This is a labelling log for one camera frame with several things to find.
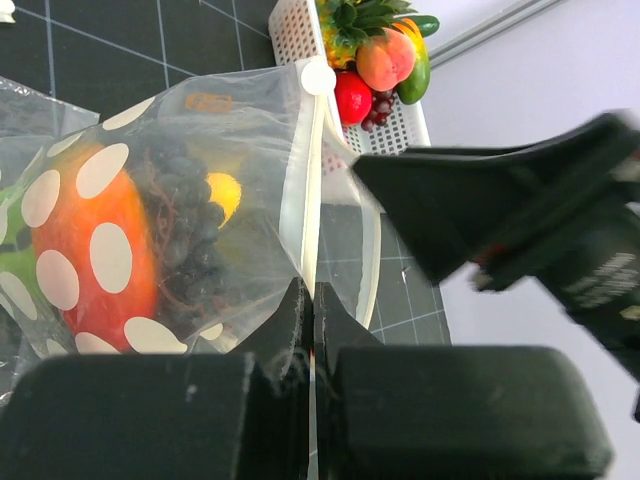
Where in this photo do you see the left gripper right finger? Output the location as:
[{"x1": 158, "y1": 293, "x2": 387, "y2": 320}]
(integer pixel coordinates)
[{"x1": 313, "y1": 283, "x2": 613, "y2": 479}]

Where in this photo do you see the toy green cucumber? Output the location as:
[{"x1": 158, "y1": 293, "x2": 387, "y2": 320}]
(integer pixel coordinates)
[{"x1": 406, "y1": 15, "x2": 440, "y2": 38}]

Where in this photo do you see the green toy watermelon ball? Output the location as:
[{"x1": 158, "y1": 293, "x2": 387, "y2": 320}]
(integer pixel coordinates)
[{"x1": 1, "y1": 182, "x2": 40, "y2": 298}]

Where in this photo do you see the white plastic basket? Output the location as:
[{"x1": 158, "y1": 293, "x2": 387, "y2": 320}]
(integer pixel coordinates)
[{"x1": 268, "y1": 0, "x2": 432, "y2": 174}]

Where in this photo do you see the orange red toy mango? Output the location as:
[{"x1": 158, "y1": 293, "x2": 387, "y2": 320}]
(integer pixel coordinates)
[{"x1": 21, "y1": 143, "x2": 158, "y2": 352}]

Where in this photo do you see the purple toy grape bunch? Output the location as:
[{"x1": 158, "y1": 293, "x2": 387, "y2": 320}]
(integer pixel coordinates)
[{"x1": 130, "y1": 147, "x2": 227, "y2": 324}]

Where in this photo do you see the toy peach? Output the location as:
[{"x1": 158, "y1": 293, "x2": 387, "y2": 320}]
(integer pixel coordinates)
[{"x1": 356, "y1": 28, "x2": 416, "y2": 92}]

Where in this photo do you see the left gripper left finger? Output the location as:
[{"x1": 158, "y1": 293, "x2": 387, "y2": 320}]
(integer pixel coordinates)
[{"x1": 1, "y1": 279, "x2": 313, "y2": 479}]

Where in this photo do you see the toy pineapple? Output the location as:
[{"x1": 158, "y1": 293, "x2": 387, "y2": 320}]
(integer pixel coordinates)
[{"x1": 315, "y1": 0, "x2": 416, "y2": 70}]

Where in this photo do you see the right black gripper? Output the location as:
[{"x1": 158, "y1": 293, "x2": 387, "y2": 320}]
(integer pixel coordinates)
[{"x1": 352, "y1": 112, "x2": 640, "y2": 424}]

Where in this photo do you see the red toy apple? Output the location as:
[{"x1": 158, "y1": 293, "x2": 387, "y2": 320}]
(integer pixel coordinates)
[{"x1": 334, "y1": 71, "x2": 373, "y2": 127}]

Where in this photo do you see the blue zipper clear bag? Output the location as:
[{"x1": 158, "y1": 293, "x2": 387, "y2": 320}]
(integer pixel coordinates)
[{"x1": 1, "y1": 78, "x2": 99, "y2": 405}]

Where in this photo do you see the yellow toy pear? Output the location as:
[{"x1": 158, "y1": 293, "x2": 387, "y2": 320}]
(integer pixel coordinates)
[{"x1": 206, "y1": 172, "x2": 243, "y2": 227}]

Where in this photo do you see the white-dotted zip bag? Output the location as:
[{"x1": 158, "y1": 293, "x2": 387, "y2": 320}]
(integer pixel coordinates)
[{"x1": 1, "y1": 57, "x2": 380, "y2": 358}]

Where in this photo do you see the small purple grape bunch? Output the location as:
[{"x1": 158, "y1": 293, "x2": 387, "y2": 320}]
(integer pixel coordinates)
[{"x1": 360, "y1": 90, "x2": 394, "y2": 132}]

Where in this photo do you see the orange green toy mango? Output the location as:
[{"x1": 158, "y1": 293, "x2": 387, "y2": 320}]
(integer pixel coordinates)
[{"x1": 394, "y1": 17, "x2": 431, "y2": 105}]

